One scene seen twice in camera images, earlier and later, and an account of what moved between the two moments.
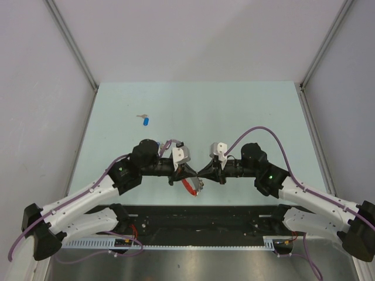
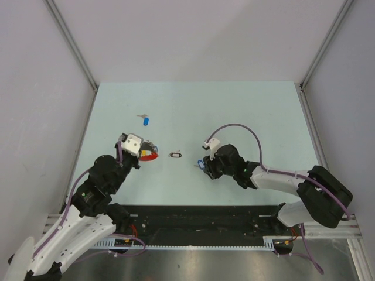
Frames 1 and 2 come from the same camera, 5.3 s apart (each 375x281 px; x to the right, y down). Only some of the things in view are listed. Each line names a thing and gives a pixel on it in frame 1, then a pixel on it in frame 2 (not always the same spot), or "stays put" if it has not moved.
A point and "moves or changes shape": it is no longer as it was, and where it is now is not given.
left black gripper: [184, 171] to [136, 159]
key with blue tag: [146, 121] stays put
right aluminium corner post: [337, 21] stays put
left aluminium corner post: [75, 48] stays put
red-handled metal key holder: [194, 185] moves or changes shape
